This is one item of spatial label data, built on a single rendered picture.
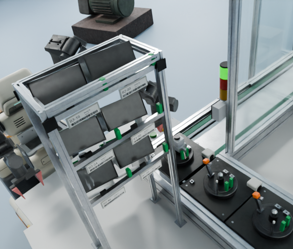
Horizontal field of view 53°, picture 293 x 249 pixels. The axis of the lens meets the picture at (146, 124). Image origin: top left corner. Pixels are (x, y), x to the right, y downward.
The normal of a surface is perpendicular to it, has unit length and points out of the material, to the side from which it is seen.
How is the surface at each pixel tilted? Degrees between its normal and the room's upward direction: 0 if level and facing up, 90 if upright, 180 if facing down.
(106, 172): 65
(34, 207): 0
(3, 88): 42
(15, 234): 0
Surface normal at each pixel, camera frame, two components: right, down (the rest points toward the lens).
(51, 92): 0.36, 0.13
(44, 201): -0.15, -0.76
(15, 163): 0.56, -0.02
